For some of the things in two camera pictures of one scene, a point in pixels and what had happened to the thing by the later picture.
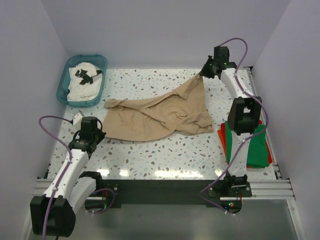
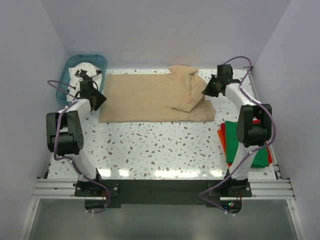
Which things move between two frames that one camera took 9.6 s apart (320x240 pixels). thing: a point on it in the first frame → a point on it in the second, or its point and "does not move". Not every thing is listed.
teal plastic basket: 71,61 does not move
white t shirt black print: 84,82 does not move
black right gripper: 204,70 → 208,91
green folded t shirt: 257,153 does not move
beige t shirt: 184,110 → 174,97
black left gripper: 101,135 → 101,99
